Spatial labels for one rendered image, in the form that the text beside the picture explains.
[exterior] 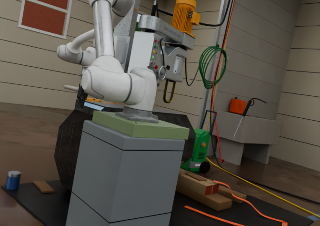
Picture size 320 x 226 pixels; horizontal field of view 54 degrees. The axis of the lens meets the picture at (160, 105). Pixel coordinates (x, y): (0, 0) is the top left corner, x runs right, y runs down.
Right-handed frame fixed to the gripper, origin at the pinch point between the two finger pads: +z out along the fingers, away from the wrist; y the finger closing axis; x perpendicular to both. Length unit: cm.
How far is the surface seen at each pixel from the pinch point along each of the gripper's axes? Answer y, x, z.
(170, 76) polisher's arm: 121, -36, -46
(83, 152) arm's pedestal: -54, -34, 22
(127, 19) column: 127, 29, -100
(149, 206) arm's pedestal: -55, -75, 39
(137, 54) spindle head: 73, -10, -55
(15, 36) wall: 455, 428, -100
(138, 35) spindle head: 73, -6, -72
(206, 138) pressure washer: 230, -84, 17
